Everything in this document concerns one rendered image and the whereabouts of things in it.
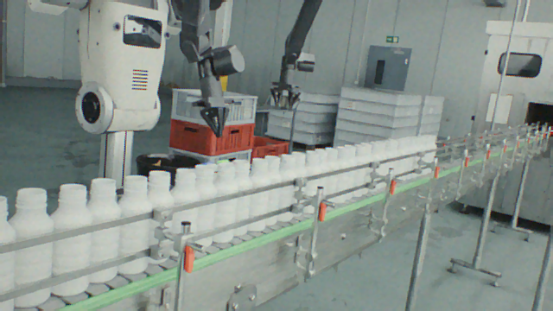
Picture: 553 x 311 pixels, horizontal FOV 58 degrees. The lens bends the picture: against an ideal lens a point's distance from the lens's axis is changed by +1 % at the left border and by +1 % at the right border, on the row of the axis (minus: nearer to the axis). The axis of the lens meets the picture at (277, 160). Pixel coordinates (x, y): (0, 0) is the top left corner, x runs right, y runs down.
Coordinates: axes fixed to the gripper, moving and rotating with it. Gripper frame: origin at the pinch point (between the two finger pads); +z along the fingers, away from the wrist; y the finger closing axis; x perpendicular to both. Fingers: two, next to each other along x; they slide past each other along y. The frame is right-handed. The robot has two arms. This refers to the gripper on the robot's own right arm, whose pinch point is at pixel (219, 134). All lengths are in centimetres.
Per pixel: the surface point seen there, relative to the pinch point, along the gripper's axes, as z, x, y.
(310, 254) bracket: 33.4, -20.1, 3.0
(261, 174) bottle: 12.1, -18.5, -9.4
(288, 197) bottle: 18.8, -17.1, 1.9
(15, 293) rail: 21, -17, -66
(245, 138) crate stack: -14, 162, 220
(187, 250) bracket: 22, -25, -42
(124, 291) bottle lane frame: 26, -17, -49
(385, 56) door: -193, 337, 1021
